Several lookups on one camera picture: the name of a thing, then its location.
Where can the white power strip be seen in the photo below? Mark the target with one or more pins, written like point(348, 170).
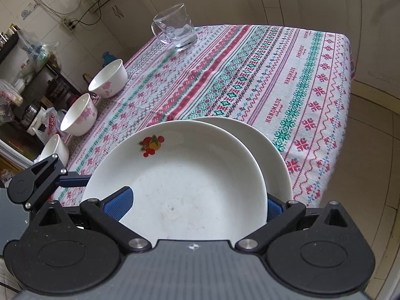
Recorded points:
point(68, 25)

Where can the white red plastic bag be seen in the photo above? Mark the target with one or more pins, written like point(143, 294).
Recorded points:
point(48, 125)

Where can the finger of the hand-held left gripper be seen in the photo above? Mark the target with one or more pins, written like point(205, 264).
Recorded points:
point(76, 182)

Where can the blue thermos jug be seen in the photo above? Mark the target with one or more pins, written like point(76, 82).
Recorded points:
point(107, 58)

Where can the clear plastic bag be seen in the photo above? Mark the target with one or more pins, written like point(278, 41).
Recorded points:
point(34, 51)

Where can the small deep fruit-print plate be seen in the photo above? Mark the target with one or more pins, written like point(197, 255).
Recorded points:
point(187, 178)

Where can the patterned red green tablecloth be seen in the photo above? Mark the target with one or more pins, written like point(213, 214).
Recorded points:
point(250, 68)

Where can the clear glass mug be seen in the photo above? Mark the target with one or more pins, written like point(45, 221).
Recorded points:
point(178, 28)

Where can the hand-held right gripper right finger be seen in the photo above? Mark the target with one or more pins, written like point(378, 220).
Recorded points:
point(274, 211)

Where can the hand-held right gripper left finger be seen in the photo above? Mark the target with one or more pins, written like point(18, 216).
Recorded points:
point(120, 201)

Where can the large white fruit-print plate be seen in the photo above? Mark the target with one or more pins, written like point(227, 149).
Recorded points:
point(272, 165)

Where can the white bowl pink flowers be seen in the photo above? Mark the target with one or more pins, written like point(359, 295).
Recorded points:
point(107, 79)
point(79, 115)
point(54, 148)

